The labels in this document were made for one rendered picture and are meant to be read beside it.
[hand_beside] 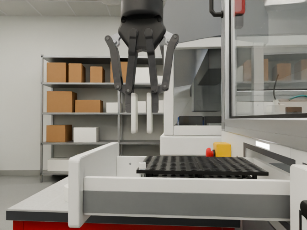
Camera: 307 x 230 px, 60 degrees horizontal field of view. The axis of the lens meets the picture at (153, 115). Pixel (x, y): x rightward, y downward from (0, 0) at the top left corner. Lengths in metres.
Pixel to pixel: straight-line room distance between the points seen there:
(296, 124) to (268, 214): 0.14
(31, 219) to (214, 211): 0.49
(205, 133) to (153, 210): 0.95
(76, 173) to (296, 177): 0.31
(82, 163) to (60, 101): 4.05
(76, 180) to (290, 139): 0.33
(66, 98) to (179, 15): 3.26
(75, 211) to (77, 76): 4.00
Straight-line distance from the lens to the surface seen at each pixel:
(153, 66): 0.46
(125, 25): 0.49
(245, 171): 0.48
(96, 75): 4.39
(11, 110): 5.26
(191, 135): 1.35
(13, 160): 5.28
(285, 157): 0.47
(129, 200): 0.44
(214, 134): 1.36
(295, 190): 0.40
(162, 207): 0.44
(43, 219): 0.77
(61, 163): 4.58
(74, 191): 0.44
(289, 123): 0.44
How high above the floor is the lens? 0.99
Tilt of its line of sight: 1 degrees up
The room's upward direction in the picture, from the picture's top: straight up
